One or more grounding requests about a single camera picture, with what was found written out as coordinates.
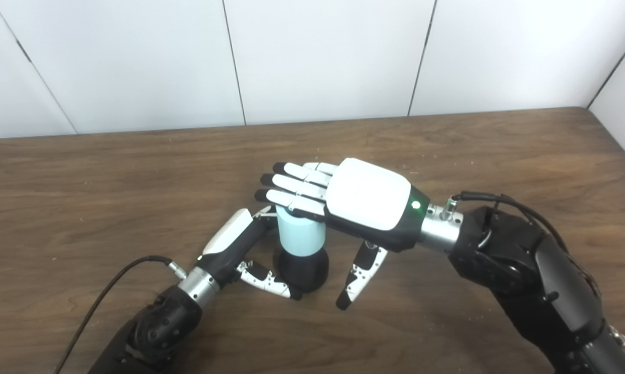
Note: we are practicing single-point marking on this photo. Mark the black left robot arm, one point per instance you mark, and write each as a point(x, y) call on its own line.
point(157, 327)

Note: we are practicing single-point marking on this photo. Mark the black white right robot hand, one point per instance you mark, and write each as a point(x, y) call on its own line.
point(367, 197)

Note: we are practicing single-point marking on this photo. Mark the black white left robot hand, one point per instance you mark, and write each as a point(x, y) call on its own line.
point(229, 244)

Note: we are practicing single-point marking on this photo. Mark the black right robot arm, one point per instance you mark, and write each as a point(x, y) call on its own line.
point(535, 280)

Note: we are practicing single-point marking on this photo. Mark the black flared nozzle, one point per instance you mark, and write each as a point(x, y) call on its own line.
point(303, 270)

